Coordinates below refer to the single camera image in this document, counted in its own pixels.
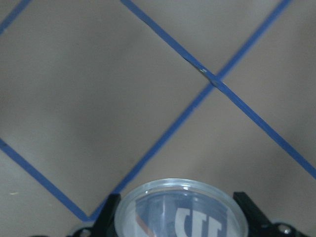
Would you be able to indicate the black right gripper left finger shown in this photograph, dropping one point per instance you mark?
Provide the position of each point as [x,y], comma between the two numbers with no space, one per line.
[104,225]

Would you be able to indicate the clear plastic tennis ball can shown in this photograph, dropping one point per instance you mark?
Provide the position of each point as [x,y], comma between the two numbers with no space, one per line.
[175,207]

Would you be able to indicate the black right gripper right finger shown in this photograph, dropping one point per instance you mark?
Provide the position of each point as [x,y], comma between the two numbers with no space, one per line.
[258,223]

